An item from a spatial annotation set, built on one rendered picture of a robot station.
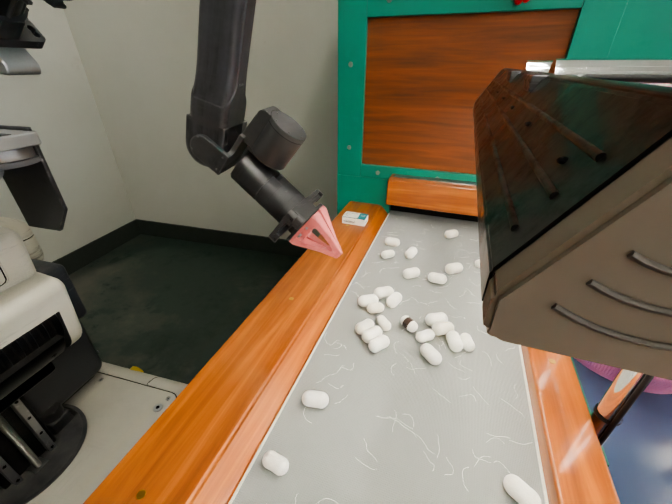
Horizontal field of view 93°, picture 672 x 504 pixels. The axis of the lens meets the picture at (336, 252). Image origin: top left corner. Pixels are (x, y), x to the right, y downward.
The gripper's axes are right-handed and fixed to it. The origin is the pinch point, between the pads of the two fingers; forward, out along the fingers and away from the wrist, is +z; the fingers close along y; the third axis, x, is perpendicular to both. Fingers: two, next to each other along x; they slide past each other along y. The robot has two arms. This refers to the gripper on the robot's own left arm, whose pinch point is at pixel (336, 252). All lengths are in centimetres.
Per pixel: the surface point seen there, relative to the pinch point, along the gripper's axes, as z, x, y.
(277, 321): 0.9, 11.8, -8.3
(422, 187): 7.1, -4.8, 39.7
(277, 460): 9.2, 6.1, -26.3
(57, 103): -158, 122, 89
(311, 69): -61, 19, 124
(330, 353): 9.8, 7.7, -9.4
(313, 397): 9.6, 5.5, -18.3
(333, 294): 5.8, 9.3, 2.7
